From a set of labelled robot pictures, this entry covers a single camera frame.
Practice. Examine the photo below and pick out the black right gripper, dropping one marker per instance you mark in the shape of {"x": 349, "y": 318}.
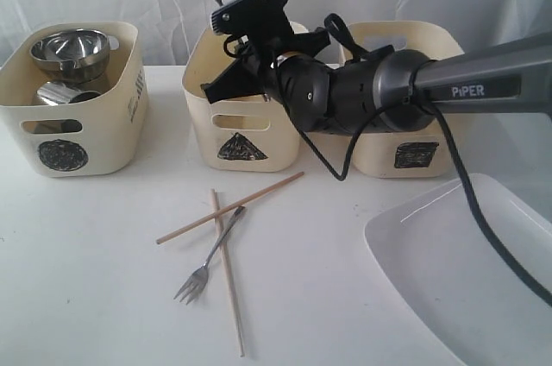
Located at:
{"x": 251, "y": 71}

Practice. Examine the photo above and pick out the wooden chopstick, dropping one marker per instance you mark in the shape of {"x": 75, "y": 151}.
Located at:
{"x": 231, "y": 207}
{"x": 233, "y": 300}

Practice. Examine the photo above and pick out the large steel bowl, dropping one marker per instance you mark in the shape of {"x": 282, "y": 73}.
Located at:
{"x": 74, "y": 55}

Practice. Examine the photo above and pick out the steel cup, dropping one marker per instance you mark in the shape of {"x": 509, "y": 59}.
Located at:
{"x": 58, "y": 93}

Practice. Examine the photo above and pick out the steel fork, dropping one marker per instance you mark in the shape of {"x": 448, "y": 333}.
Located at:
{"x": 197, "y": 281}

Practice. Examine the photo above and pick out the white square ceramic plate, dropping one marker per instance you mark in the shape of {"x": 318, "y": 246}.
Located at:
{"x": 435, "y": 256}

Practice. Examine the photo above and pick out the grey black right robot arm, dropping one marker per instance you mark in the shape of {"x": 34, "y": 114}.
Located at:
{"x": 327, "y": 83}

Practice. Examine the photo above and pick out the cream bin triangle mark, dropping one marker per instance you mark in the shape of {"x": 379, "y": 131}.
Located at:
{"x": 242, "y": 134}

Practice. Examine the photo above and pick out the cream bin circle mark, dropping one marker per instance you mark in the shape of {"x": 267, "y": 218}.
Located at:
{"x": 94, "y": 137}

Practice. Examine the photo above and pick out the cream bin square mark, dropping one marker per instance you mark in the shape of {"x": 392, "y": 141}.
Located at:
{"x": 421, "y": 154}

